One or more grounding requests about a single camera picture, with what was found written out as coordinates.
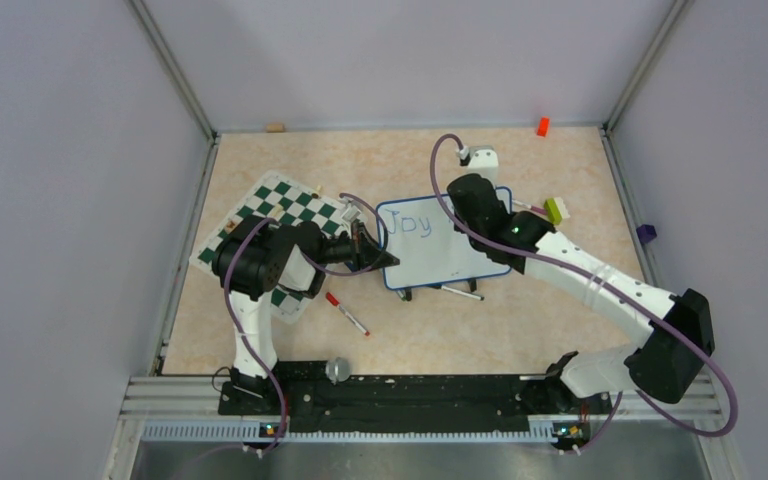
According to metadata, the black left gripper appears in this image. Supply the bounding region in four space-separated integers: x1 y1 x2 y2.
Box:
314 222 399 274

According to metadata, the blue framed whiteboard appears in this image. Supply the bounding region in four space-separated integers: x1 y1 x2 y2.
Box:
376 195 511 291

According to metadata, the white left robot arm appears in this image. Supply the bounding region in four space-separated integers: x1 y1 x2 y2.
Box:
211 214 400 414

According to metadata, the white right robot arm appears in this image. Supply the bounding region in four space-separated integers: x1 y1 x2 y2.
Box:
447 173 714 412

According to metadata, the red cap marker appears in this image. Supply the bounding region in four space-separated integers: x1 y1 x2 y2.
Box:
325 292 371 337

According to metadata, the purple cap marker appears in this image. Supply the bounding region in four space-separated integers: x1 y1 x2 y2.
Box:
512 200 548 216

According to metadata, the green white toy brick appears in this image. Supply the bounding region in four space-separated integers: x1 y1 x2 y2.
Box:
544 197 570 226

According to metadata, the black cap marker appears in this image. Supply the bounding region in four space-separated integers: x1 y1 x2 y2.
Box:
439 285 485 301

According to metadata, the orange toy block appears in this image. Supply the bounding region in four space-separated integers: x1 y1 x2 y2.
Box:
536 116 551 138

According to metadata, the grey round knob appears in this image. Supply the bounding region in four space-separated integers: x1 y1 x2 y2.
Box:
325 357 352 384

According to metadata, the wooden cork piece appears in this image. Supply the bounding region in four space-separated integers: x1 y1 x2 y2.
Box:
264 122 286 133

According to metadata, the purple toy block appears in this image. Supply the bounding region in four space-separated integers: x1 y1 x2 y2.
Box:
635 224 658 245

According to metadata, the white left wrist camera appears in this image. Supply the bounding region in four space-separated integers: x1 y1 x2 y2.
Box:
340 205 361 226

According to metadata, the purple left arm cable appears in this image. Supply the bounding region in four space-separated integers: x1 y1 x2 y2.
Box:
223 192 399 458

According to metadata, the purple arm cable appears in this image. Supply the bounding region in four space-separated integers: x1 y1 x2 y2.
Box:
223 192 399 458
428 133 740 453

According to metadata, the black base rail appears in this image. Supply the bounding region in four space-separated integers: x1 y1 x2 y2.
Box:
218 361 611 434

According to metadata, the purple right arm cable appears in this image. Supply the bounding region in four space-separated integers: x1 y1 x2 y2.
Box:
428 133 740 453

